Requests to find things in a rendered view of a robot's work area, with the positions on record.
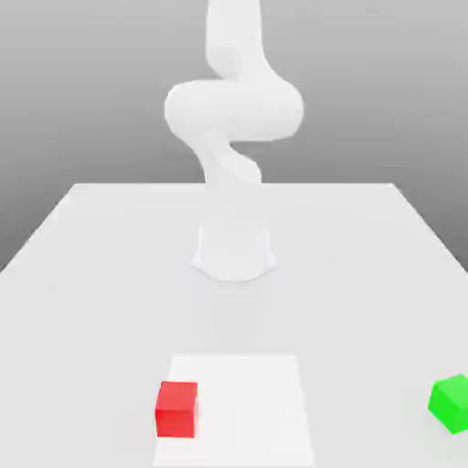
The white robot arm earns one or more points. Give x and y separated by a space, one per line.
234 109

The small red cube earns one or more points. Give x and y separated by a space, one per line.
176 409

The small green cube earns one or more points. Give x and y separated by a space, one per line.
450 402

